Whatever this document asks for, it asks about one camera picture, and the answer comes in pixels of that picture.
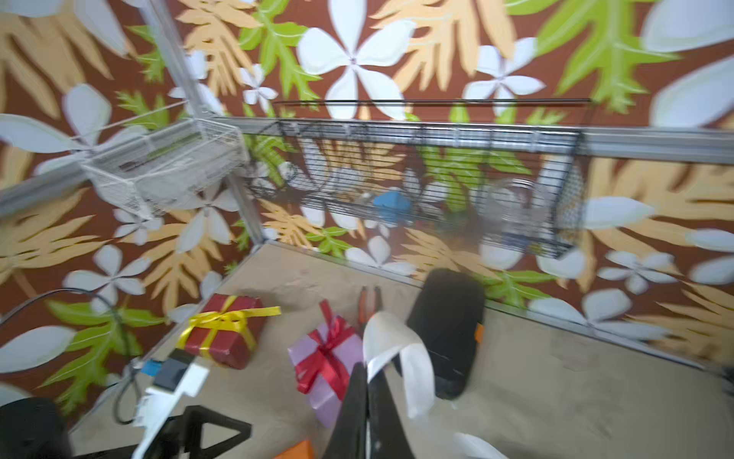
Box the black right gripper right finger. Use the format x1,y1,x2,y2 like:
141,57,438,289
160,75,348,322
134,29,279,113
366,372,415,459

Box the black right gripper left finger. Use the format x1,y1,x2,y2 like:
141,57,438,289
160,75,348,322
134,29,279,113
322,363,367,459

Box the orange gift box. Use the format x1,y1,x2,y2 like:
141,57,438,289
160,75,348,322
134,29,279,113
274,440,315,459

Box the white satin ribbon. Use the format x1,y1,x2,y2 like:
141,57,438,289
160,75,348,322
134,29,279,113
363,311,505,458

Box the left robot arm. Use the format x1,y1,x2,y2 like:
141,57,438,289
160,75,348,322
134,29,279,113
1,397,252,458

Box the purple gift box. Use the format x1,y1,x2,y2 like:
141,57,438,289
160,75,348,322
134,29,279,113
288,316,363,428

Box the red satin ribbon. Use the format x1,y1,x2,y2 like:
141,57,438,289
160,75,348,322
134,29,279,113
296,299,356,401

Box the dark red gift box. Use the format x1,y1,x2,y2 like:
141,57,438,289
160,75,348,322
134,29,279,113
185,294,267,370

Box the yellow satin ribbon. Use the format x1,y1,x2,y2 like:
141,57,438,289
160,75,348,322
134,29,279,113
176,296,282,360

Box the black hard case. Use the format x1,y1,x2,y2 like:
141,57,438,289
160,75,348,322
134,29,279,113
407,268,485,400

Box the blue object in basket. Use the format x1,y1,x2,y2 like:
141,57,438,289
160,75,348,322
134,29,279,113
372,190,412,223

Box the orange handled pliers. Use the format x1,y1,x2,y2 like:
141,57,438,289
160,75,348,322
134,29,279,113
357,286,383,335

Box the black wire basket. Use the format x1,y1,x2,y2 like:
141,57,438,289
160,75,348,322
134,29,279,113
243,99,594,258

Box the white wire basket left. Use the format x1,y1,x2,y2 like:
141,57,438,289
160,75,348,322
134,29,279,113
80,119,250,220

